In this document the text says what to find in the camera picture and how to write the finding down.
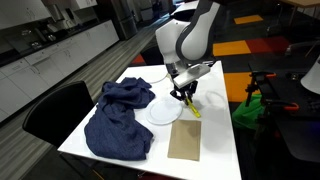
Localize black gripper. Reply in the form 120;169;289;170
169;79;198;102

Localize white round plate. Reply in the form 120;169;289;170
145;99;184;126

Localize black chair with rounded back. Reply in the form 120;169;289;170
140;44;166;66

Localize green bag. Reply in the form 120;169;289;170
231;93;266;131

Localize blue crumpled cloth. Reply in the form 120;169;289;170
83;77;157;161

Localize black tripod with orange clamps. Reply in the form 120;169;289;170
244;70;300;134

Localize white office table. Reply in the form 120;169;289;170
171;0;200;14

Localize stainless steel refrigerator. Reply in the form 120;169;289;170
96;0;139;41

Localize black side table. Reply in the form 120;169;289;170
248;64;320;164

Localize grey office chair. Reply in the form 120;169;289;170
284;39;320;58

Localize large black chair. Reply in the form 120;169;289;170
22;80;101;180

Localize white lower kitchen cabinets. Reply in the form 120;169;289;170
0;19;120;123

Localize wooden table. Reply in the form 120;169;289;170
279;0;320;9

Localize silver coffee machine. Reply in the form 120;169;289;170
46;3;78;33

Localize black kitchen countertop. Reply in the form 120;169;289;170
0;18;113;68

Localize white upper kitchen cabinet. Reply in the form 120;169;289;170
0;0;53;31

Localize light grey wrist camera bar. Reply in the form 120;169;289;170
172;63;212;90

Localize thin white cable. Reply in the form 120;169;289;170
145;73;169;85

